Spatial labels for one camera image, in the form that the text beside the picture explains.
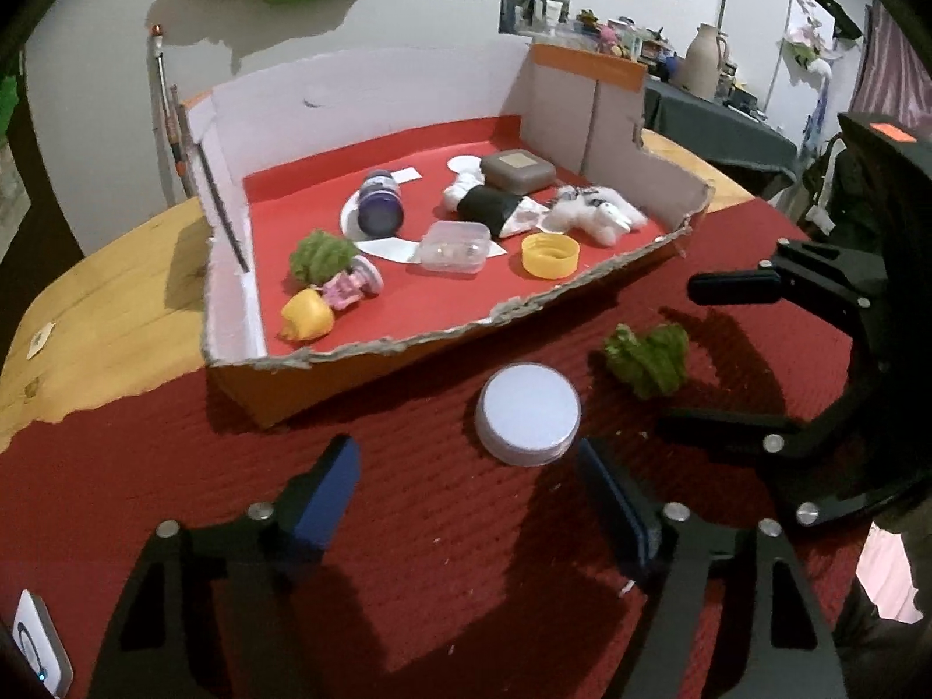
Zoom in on black and white plush toy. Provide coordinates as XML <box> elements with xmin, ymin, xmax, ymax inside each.
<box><xmin>442</xmin><ymin>169</ymin><xmax>550</xmax><ymax>238</ymax></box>

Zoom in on pink cloth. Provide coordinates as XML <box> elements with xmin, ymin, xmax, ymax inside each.
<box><xmin>859</xmin><ymin>524</ymin><xmax>926</xmax><ymax>623</ymax></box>

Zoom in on yellow plastic bottle cap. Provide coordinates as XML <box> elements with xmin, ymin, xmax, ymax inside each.
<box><xmin>520</xmin><ymin>231</ymin><xmax>582</xmax><ymax>279</ymax></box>

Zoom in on white round jar lid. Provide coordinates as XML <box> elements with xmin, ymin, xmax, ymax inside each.
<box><xmin>475</xmin><ymin>364</ymin><xmax>584</xmax><ymax>467</ymax></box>

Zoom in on green plush vegetable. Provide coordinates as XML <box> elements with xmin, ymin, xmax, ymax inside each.
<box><xmin>601</xmin><ymin>322</ymin><xmax>690</xmax><ymax>400</ymax></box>
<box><xmin>289</xmin><ymin>229</ymin><xmax>359</xmax><ymax>287</ymax></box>

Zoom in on striped pink curtain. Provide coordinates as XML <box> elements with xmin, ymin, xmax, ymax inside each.
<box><xmin>852</xmin><ymin>3</ymin><xmax>926</xmax><ymax>139</ymax></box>

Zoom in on white pink artificial flowers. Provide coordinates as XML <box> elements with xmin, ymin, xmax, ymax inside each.
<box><xmin>782</xmin><ymin>22</ymin><xmax>835</xmax><ymax>77</ymax></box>

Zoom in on purple jar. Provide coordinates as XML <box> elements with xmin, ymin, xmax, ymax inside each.
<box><xmin>356</xmin><ymin>169</ymin><xmax>406</xmax><ymax>240</ymax></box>

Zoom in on beige ceramic jug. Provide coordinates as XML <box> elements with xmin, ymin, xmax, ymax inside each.
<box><xmin>677</xmin><ymin>23</ymin><xmax>729</xmax><ymax>97</ymax></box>

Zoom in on yellow haired pink doll figure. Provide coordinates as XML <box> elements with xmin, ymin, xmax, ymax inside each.
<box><xmin>280</xmin><ymin>256</ymin><xmax>384</xmax><ymax>342</ymax></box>

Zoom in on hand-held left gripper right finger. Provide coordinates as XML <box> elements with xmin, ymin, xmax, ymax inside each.
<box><xmin>575</xmin><ymin>437</ymin><xmax>849</xmax><ymax>699</ymax></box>

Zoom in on red lined cardboard box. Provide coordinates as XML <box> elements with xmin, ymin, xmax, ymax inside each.
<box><xmin>176</xmin><ymin>42</ymin><xmax>716</xmax><ymax>432</ymax></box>

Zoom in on clear plastic container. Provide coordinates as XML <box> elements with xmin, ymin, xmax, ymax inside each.
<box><xmin>418</xmin><ymin>222</ymin><xmax>491</xmax><ymax>274</ymax></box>

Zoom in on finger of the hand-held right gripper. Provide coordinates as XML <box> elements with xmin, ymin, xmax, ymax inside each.
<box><xmin>686</xmin><ymin>239</ymin><xmax>891</xmax><ymax>336</ymax></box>
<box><xmin>655</xmin><ymin>408</ymin><xmax>842</xmax><ymax>527</ymax></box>

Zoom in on white electronic device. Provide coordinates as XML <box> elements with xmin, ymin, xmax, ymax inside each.
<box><xmin>13</xmin><ymin>589</ymin><xmax>75</xmax><ymax>696</ymax></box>

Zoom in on white cabinet door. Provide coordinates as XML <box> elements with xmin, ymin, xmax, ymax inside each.
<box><xmin>717</xmin><ymin>0</ymin><xmax>835</xmax><ymax>139</ymax></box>

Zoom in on white pole with red tip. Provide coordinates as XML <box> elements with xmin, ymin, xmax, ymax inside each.
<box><xmin>149</xmin><ymin>25</ymin><xmax>183</xmax><ymax>197</ymax></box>

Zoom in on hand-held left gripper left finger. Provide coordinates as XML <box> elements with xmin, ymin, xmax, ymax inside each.
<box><xmin>87</xmin><ymin>435</ymin><xmax>363</xmax><ymax>699</ymax></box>

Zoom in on brown lidded container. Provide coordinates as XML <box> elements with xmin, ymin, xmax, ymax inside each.
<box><xmin>479</xmin><ymin>149</ymin><xmax>558</xmax><ymax>194</ymax></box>

